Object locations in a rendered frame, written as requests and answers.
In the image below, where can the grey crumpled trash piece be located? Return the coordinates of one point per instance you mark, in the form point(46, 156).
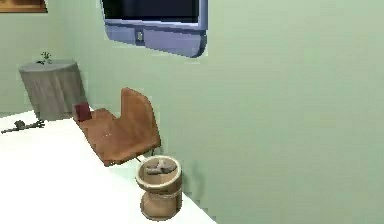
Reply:
point(160, 167)

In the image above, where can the brown wooden chair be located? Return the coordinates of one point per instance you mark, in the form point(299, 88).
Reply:
point(128, 130)

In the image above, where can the round brown wooden bin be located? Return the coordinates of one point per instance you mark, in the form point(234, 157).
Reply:
point(160, 196)

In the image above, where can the round grey clothed table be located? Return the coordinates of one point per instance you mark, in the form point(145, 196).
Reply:
point(51, 88)

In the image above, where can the small green house plant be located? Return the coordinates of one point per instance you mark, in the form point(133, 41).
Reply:
point(45, 58)

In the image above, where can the dark grey twig shape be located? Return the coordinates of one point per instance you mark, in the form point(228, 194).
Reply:
point(23, 126)

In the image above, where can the grey wall television set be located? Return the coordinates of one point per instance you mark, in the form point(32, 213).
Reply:
point(156, 30)

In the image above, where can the brown framed wall picture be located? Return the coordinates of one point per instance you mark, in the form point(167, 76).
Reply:
point(21, 5)

